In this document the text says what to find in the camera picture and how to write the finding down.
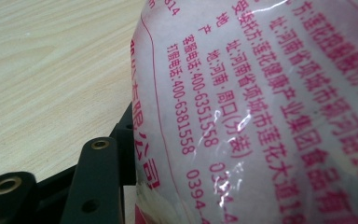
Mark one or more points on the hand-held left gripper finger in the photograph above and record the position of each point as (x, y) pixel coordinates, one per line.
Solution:
(96, 180)

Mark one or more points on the white plastic bag red print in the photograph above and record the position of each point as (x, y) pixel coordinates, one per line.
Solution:
(261, 109)

